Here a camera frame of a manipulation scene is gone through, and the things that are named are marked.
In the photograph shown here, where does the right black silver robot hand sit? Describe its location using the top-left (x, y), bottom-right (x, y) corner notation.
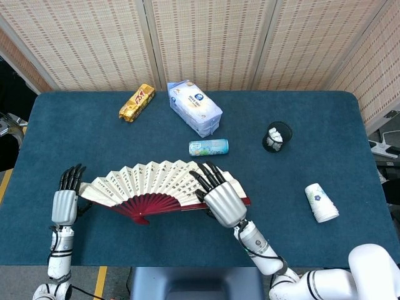
top-left (188, 161), bottom-right (248, 228)

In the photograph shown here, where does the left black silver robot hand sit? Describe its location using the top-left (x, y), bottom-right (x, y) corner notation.
top-left (51, 163), bottom-right (94, 226)

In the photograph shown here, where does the red ribbed calligraphy folding fan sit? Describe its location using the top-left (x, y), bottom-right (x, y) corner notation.
top-left (78, 159), bottom-right (252, 226)

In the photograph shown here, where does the light blue drink can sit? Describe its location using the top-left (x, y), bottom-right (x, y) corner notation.
top-left (188, 138), bottom-right (230, 157)

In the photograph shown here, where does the teal felt table cover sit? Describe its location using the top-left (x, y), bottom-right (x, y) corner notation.
top-left (0, 90), bottom-right (400, 269)

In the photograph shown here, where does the black and silver equipment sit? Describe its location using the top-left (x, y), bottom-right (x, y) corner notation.
top-left (0, 111), bottom-right (29, 173)

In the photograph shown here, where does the grey robot torso block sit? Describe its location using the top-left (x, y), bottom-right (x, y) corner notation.
top-left (129, 266), bottom-right (266, 300)

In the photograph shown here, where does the crumpled white paper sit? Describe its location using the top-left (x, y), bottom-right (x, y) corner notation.
top-left (266, 126), bottom-right (284, 148)

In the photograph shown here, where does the black mesh pen holder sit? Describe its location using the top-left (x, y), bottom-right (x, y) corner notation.
top-left (261, 121), bottom-right (294, 154)

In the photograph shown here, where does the stack of white paper cups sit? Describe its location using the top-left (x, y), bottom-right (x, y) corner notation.
top-left (304, 183), bottom-right (340, 224)

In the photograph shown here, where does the pale blue tissue pack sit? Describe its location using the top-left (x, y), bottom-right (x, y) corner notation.
top-left (166, 80), bottom-right (224, 139)

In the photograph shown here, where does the yellow biscuit pack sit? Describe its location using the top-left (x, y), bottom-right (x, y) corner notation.
top-left (118, 82), bottom-right (156, 123)

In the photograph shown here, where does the woven bamboo folding screen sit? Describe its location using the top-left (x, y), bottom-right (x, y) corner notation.
top-left (0, 0), bottom-right (400, 135)

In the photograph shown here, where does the white power strip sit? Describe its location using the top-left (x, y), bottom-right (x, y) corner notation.
top-left (367, 129), bottom-right (400, 159)

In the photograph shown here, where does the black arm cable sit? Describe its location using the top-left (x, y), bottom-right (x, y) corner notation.
top-left (236, 225), bottom-right (288, 276)

